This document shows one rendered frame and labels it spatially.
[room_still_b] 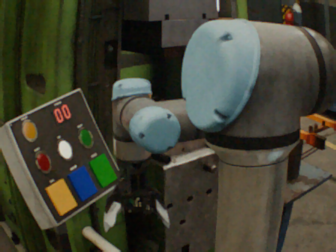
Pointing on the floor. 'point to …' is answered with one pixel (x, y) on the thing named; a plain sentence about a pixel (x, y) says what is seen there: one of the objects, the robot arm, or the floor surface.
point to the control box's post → (63, 238)
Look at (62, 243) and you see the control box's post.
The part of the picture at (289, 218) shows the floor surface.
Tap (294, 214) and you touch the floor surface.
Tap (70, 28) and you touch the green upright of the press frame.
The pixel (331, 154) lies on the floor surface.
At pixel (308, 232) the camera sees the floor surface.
